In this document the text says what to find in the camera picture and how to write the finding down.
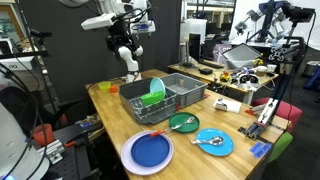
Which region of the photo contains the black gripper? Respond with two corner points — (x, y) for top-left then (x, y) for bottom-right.
(105, 19), (141, 60)

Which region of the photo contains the green plastic bowl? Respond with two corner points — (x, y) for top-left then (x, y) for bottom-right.
(140, 91), (166, 106)

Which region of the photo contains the yellow-green small bowl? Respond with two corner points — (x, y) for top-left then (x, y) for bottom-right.
(97, 81), (112, 92)

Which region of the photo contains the aqua plastic plate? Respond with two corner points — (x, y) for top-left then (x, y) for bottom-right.
(149, 77), (167, 95)

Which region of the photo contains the dark green plate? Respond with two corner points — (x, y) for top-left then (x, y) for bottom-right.
(168, 111), (201, 134)

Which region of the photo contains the dark blue plate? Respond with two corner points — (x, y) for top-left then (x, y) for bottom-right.
(130, 133), (171, 168)

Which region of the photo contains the lilac plate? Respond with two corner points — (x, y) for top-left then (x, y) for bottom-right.
(120, 130), (175, 177)

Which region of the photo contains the light blue plate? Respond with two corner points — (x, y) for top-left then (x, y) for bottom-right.
(195, 128), (235, 157)

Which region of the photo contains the wooden side table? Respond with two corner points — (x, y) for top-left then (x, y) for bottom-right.
(167, 61), (279, 105)

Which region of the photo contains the black monitor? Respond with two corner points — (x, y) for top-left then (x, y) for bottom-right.
(188, 32), (203, 63)

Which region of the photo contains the grey dish drainer tray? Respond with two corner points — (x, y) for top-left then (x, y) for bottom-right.
(118, 78), (179, 125)

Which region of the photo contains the grey plastic bin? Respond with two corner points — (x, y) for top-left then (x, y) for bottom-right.
(159, 72), (208, 108)

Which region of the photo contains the black mesh office chair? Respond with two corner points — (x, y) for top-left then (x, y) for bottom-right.
(43, 98), (96, 129)

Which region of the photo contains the small black box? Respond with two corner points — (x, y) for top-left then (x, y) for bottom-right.
(199, 67), (214, 76)

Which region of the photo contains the black keyboard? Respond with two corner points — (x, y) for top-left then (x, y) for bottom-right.
(199, 59), (225, 70)

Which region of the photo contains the slim metal spoon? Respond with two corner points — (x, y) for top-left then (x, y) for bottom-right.
(171, 116), (196, 132)

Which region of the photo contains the yellow toy duck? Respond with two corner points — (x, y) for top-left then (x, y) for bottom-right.
(219, 70), (232, 83)

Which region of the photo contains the white labelled device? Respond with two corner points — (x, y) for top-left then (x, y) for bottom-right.
(0, 55), (38, 81)

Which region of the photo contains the grey tilted tray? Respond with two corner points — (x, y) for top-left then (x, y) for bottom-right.
(221, 43), (263, 70)

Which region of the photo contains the white flat box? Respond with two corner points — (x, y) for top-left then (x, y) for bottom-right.
(213, 98), (242, 114)

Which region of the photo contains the orange-red plastic cup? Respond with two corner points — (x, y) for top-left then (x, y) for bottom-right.
(29, 123), (55, 147)

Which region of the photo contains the black breadboard table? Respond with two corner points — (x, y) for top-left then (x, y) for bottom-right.
(49, 120), (105, 180)

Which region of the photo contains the white headset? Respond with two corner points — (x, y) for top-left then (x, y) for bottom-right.
(237, 73), (262, 90)

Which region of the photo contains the wide metal spoon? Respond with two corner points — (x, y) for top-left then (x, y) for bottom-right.
(190, 136), (224, 147)

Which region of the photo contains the blue grey robot rig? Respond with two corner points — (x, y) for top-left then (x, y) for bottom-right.
(234, 0), (293, 44)

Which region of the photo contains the white cup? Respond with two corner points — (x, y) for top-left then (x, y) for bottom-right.
(266, 63), (278, 74)

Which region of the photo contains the blue plastic piece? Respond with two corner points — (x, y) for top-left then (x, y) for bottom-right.
(249, 141), (273, 159)

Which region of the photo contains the red padded chair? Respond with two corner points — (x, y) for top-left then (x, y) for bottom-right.
(251, 97), (304, 133)

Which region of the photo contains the green chair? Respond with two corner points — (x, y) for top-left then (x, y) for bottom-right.
(268, 131), (294, 164)

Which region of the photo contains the grey waste bin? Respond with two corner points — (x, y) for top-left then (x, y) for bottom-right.
(301, 60), (320, 79)

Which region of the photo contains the blue bulky object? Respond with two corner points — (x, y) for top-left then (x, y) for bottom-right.
(303, 66), (320, 93)

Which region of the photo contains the metal wire rack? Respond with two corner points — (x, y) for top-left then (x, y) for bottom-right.
(128, 89), (178, 116)

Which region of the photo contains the black tripod camera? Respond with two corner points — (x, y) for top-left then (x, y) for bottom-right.
(29, 28), (53, 46)

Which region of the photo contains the black cable bundle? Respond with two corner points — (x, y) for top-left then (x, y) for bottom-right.
(0, 63), (48, 180)

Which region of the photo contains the aluminium bracket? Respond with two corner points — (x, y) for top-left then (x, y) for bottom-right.
(36, 139), (66, 165)

